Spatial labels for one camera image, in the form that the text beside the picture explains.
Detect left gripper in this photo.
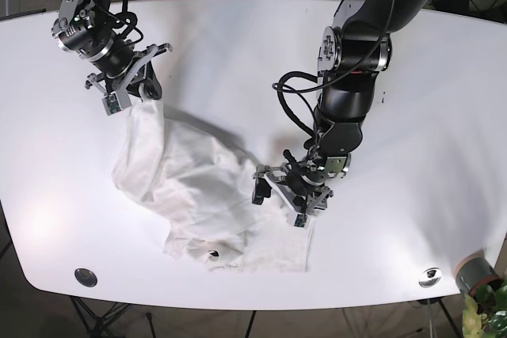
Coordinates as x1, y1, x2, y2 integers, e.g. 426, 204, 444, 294
252, 150, 349, 228

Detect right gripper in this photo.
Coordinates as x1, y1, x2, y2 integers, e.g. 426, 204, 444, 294
52, 0, 162, 116

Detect white printed T-shirt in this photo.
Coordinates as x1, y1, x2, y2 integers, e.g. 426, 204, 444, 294
112, 100, 313, 273

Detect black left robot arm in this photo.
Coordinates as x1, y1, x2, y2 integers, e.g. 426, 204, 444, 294
252, 0, 428, 228

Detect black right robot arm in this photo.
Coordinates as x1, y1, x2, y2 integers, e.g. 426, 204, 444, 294
51, 0, 172, 115

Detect right silver table grommet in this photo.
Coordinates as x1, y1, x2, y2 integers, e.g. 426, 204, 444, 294
418, 268, 442, 288

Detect silver table grommet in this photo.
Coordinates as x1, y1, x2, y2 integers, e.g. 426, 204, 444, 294
74, 268, 97, 287
418, 268, 442, 288

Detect left silver table grommet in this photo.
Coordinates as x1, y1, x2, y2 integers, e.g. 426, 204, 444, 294
74, 268, 97, 287

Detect grey plant pot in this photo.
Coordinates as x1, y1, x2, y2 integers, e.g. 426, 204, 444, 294
453, 253, 502, 296

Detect green potted plant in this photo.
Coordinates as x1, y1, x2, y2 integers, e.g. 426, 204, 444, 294
462, 279, 506, 338

